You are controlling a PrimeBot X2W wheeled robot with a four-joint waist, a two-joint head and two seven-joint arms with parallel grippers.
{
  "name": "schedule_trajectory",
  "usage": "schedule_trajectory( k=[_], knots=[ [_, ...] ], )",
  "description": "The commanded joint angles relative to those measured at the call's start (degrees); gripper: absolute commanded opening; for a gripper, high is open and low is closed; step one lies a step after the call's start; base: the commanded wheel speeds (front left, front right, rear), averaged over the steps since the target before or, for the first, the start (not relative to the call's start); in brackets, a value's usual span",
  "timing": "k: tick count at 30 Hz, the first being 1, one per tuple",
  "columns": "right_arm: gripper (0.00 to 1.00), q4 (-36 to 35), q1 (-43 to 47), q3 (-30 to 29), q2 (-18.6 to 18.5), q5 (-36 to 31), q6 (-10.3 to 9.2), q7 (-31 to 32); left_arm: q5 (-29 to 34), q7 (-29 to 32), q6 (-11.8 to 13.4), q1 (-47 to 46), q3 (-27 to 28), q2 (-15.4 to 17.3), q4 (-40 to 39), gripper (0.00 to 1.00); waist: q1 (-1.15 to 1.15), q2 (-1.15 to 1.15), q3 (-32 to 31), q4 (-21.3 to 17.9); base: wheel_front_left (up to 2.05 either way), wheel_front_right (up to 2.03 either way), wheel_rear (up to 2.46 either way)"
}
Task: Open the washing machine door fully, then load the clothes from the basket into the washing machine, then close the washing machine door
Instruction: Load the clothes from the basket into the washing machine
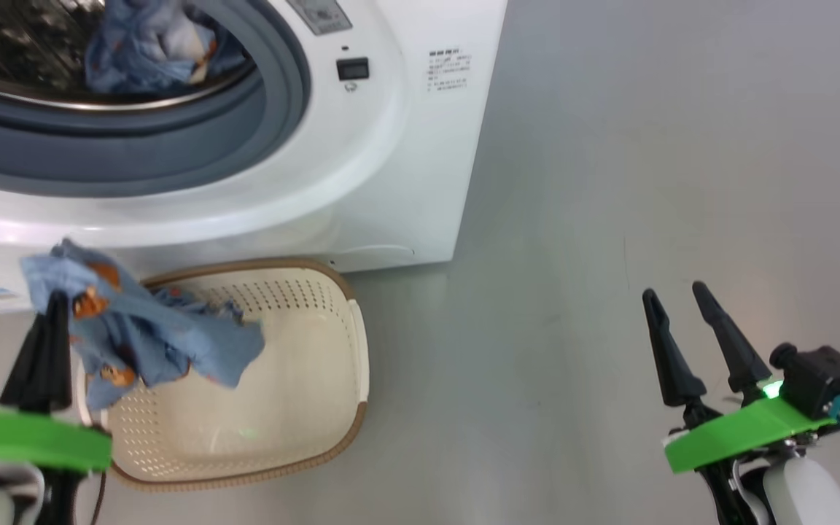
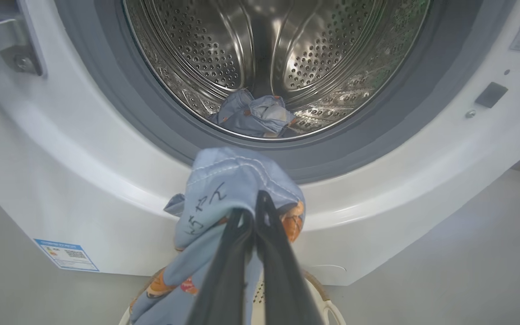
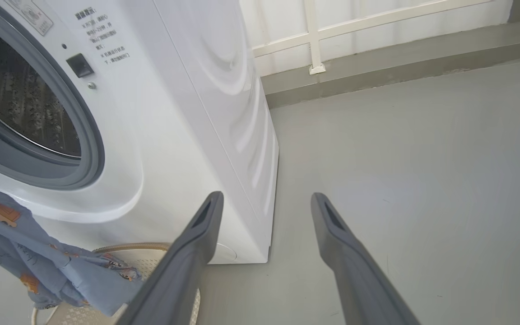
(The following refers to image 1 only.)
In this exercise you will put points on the white front-load washing machine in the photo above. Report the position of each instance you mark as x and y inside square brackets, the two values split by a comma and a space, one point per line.
[405, 182]

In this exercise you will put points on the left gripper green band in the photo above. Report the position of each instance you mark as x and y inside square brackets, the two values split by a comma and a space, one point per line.
[33, 437]

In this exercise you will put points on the steel perforated washer drum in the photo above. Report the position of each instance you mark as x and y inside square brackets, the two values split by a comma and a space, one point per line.
[19, 51]

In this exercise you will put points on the cream basket with brown rim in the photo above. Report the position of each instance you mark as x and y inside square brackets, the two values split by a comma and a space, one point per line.
[296, 364]

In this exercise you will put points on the small black text label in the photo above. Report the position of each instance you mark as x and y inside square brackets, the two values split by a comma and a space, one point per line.
[449, 69]

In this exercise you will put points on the blue garment with cream lining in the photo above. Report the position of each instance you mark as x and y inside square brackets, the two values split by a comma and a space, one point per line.
[150, 44]

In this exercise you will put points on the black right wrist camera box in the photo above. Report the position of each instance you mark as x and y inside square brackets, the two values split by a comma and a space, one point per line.
[821, 379]

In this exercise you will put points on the round white service flap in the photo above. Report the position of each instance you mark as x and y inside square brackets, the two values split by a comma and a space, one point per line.
[376, 255]

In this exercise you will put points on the grey warning sticker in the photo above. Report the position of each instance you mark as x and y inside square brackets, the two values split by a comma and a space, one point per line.
[321, 14]

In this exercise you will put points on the blue garment with orange print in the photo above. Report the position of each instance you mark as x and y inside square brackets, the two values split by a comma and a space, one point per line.
[143, 335]

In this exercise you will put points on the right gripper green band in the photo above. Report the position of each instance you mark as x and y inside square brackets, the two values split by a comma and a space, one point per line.
[741, 434]

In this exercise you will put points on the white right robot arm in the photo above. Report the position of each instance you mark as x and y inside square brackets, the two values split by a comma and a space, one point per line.
[806, 496]

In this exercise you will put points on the grey rubber door gasket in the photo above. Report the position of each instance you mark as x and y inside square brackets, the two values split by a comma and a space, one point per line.
[274, 109]

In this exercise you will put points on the black door latch socket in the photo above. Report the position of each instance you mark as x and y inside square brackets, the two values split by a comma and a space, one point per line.
[353, 68]

